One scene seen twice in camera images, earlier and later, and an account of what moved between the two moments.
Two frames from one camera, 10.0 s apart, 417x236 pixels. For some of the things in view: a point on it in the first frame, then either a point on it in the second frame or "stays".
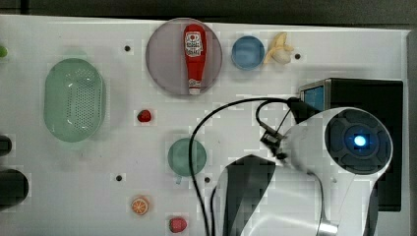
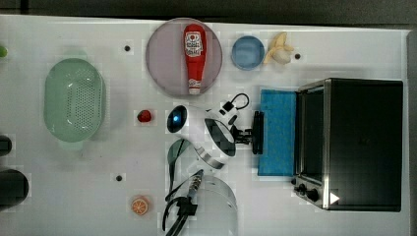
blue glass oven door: (316, 97) -> (279, 109)
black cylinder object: (14, 187) stays
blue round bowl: (248, 52) stays
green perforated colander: (74, 100) stays
